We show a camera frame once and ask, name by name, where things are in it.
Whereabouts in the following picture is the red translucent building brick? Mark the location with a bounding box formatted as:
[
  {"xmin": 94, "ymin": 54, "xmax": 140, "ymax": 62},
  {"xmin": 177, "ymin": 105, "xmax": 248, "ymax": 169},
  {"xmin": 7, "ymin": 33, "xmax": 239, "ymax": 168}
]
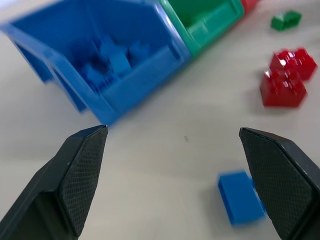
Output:
[
  {"xmin": 259, "ymin": 67, "xmax": 308, "ymax": 108},
  {"xmin": 269, "ymin": 47, "xmax": 318, "ymax": 82}
]

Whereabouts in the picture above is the blue plastic storage bin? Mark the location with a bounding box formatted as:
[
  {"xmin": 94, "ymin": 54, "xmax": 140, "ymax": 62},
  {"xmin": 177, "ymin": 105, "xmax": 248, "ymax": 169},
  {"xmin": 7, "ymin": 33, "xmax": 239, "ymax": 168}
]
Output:
[{"xmin": 0, "ymin": 0, "xmax": 193, "ymax": 127}]

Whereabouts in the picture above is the green plastic storage bin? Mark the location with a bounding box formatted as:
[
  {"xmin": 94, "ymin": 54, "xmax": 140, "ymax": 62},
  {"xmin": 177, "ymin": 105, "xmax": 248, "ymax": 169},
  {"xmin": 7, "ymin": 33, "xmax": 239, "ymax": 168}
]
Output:
[{"xmin": 159, "ymin": 0, "xmax": 245, "ymax": 57}]

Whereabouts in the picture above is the red plastic storage bin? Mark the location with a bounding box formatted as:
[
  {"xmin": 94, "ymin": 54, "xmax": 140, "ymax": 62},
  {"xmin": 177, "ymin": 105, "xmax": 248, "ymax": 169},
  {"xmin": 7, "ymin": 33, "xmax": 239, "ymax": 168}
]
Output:
[{"xmin": 240, "ymin": 0, "xmax": 260, "ymax": 13}]

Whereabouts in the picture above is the green building brick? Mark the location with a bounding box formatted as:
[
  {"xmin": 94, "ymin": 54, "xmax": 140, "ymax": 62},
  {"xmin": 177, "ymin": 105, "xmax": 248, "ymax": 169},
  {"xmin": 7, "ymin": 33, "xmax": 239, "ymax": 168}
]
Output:
[{"xmin": 270, "ymin": 10, "xmax": 303, "ymax": 31}]

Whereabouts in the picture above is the blue building brick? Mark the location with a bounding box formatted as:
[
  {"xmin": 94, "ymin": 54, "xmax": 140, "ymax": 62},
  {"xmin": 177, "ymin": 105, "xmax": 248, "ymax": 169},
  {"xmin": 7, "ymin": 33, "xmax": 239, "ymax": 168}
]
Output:
[
  {"xmin": 217, "ymin": 169, "xmax": 267, "ymax": 226},
  {"xmin": 99, "ymin": 39, "xmax": 132, "ymax": 77}
]

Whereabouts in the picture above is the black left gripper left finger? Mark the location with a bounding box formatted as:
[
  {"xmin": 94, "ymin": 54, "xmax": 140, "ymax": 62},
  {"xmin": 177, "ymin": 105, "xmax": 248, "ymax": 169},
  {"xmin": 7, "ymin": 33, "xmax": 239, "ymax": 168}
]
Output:
[{"xmin": 0, "ymin": 124, "xmax": 109, "ymax": 240}]

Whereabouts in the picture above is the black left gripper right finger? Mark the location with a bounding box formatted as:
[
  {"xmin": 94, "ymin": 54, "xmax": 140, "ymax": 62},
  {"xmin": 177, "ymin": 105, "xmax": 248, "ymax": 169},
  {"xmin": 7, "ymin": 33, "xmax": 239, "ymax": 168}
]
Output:
[{"xmin": 238, "ymin": 127, "xmax": 320, "ymax": 240}]

